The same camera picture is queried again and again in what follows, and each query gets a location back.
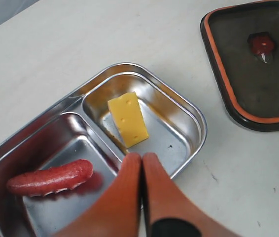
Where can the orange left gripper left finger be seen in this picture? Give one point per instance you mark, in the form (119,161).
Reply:
(117,212)

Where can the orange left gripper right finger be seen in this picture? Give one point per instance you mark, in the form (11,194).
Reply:
(168,212)

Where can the red toy sausage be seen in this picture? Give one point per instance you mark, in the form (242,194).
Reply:
(51,180)

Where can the yellow toy cheese wedge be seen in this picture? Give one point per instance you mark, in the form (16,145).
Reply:
(127,116)

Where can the dark transparent box lid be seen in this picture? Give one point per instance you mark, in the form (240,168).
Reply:
(242,44)

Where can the stainless steel lunch box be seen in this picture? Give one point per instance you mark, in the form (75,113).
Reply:
(80,126)

